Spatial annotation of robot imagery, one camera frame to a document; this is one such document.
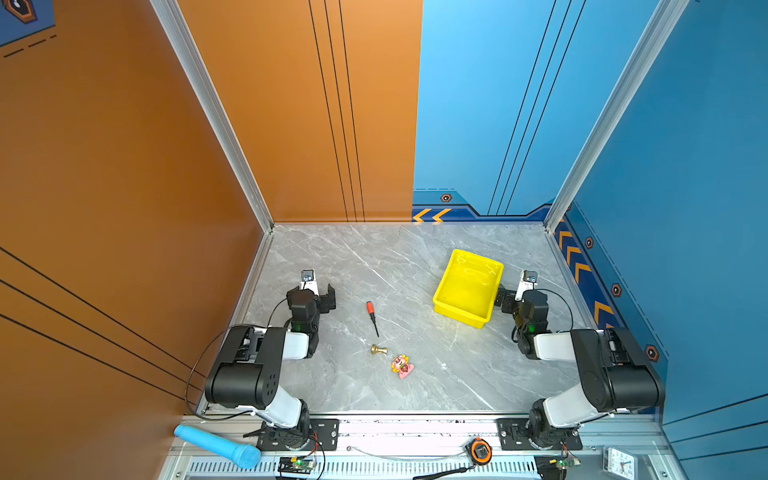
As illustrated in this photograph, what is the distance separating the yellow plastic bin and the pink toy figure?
0.19 metres

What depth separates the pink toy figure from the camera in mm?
824

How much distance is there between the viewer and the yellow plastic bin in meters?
0.91
